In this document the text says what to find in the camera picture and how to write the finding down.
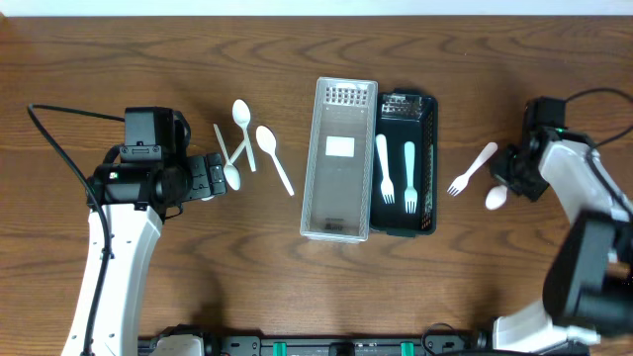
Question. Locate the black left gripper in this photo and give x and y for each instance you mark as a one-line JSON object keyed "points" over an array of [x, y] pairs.
{"points": [[214, 175]]}

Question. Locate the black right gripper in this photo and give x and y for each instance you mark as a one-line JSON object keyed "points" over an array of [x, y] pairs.
{"points": [[507, 171]]}

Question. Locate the pink plastic spoon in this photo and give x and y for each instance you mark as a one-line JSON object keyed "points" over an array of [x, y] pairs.
{"points": [[496, 197]]}

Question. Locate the pale pink plastic fork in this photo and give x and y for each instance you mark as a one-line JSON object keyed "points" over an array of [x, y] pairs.
{"points": [[461, 182]]}

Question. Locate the mint green plastic fork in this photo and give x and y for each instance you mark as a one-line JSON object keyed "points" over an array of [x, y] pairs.
{"points": [[410, 193]]}

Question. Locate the white plastic fork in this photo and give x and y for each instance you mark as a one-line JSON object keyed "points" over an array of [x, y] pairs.
{"points": [[386, 186]]}

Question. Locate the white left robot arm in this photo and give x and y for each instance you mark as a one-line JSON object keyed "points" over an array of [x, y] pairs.
{"points": [[134, 231]]}

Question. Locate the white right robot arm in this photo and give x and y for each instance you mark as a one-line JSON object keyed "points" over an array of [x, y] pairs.
{"points": [[580, 303]]}

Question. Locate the white plastic spoon, crossed lower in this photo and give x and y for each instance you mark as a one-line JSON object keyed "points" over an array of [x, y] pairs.
{"points": [[233, 158]]}

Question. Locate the white plastic spoon, small bowl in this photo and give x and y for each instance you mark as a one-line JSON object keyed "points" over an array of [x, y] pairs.
{"points": [[230, 171]]}

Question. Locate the white plastic spoon, rightmost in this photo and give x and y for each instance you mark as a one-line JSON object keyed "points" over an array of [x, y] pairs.
{"points": [[268, 143]]}

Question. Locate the white plastic spoon, upright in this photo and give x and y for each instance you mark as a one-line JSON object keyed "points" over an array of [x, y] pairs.
{"points": [[242, 116]]}

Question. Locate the black plastic basket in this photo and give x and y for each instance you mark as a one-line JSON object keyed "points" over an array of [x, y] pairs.
{"points": [[406, 115]]}

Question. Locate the clear plastic basket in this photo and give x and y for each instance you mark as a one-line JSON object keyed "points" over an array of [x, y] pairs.
{"points": [[339, 173]]}

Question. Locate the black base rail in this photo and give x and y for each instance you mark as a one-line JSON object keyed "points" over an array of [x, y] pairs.
{"points": [[191, 340]]}

